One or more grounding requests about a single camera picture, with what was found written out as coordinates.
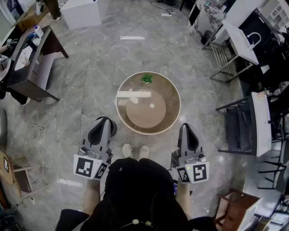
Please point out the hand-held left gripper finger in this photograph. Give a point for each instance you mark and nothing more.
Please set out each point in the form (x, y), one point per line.
(108, 133)
(94, 135)

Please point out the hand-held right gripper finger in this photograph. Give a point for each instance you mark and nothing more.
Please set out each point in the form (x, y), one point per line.
(183, 142)
(193, 141)

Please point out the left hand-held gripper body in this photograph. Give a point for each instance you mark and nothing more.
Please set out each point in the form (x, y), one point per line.
(84, 167)

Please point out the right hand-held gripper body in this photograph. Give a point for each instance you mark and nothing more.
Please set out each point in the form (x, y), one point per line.
(198, 172)

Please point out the black waste bin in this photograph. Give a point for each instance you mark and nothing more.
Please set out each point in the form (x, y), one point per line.
(114, 130)

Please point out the person's right forearm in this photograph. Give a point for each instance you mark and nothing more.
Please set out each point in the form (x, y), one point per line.
(184, 200)

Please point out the person's left forearm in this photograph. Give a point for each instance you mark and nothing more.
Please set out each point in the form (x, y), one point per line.
(90, 196)

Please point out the round glass table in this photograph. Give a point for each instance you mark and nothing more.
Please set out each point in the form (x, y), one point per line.
(158, 121)

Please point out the person's left white shoe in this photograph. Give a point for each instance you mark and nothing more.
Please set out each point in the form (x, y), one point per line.
(127, 151)

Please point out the black device blue screen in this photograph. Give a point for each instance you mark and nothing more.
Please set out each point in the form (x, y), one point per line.
(175, 188)

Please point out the person's black clothing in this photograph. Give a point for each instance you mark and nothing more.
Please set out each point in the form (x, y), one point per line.
(135, 191)

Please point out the small green potted plant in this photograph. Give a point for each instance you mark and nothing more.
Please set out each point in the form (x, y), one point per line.
(146, 78)

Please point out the black white printed card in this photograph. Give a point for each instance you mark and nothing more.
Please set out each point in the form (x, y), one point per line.
(6, 164)

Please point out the black chair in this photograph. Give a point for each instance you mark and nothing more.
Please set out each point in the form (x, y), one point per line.
(277, 158)

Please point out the metal rack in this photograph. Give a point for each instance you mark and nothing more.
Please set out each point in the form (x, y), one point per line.
(222, 61)

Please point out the dark brown desk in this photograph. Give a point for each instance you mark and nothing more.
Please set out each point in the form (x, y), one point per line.
(27, 74)

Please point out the pink cup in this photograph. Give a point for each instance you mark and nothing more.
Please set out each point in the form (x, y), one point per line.
(26, 61)

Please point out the small black mesh bin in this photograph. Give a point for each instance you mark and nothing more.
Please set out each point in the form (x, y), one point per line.
(207, 37)

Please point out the white paper sheet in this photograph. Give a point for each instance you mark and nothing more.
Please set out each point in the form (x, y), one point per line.
(22, 57)

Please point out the white sink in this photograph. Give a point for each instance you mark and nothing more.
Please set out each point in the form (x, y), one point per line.
(241, 42)

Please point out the blue white box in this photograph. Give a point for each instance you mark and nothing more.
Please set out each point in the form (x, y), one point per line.
(34, 40)

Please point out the white bottle blue cap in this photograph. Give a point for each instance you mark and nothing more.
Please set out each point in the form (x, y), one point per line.
(38, 31)

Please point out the white box cabinet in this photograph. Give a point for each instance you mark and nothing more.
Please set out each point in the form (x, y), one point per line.
(83, 13)

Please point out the white faucet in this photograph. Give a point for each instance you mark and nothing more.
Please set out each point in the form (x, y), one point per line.
(254, 33)

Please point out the marble pattern cabinet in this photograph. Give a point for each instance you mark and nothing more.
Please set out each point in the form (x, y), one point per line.
(210, 15)

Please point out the white power strip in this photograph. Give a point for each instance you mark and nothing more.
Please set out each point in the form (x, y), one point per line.
(166, 14)

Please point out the tile sample board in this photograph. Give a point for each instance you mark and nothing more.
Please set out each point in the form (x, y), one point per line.
(276, 15)

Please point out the black metal shelf frame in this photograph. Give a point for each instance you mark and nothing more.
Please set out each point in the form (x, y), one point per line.
(237, 128)

